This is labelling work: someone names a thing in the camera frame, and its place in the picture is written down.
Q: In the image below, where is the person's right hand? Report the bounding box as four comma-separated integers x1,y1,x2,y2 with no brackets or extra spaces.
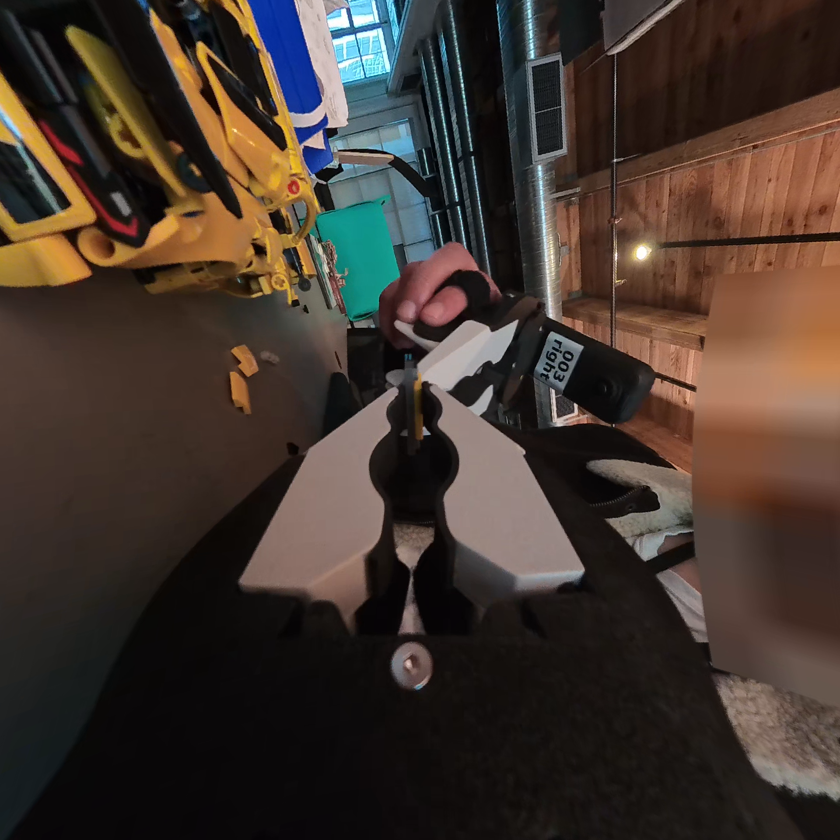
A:
378,243,504,349

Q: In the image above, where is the brown wooden model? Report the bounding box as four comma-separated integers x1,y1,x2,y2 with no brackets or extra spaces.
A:
324,239,349,317

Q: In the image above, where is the blue plastic bin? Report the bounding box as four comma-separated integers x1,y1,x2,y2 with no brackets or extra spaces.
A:
249,0,337,175

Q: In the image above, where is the yellow toy brick car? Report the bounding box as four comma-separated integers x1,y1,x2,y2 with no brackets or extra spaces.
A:
0,0,324,307

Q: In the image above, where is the silver ventilation duct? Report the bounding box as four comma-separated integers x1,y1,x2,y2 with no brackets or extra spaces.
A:
495,0,567,429

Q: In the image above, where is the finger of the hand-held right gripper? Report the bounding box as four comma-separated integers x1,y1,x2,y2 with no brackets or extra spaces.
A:
417,320,508,395
452,377,504,418

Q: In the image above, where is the small yellow black brick assembly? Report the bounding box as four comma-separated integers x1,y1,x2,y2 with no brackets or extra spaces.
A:
402,353,422,458

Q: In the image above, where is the grey desk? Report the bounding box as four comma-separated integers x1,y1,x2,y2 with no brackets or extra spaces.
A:
0,262,371,834

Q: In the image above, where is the teal board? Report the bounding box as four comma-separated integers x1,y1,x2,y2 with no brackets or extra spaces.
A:
315,196,402,323

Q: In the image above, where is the black panel desk lamp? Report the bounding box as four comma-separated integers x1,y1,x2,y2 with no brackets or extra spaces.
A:
333,147,438,199

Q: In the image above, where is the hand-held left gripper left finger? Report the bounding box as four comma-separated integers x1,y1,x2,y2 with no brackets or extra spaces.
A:
238,387,414,619

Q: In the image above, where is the grey ceiling unit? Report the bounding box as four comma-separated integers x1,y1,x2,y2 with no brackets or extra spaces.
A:
600,0,687,57

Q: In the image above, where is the white patterned paper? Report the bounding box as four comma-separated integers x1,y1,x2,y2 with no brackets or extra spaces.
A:
295,0,350,153

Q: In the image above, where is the window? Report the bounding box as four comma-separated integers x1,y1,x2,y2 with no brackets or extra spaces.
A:
327,0,396,84

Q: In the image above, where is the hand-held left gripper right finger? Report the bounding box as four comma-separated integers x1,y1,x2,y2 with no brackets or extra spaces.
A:
423,382,586,610

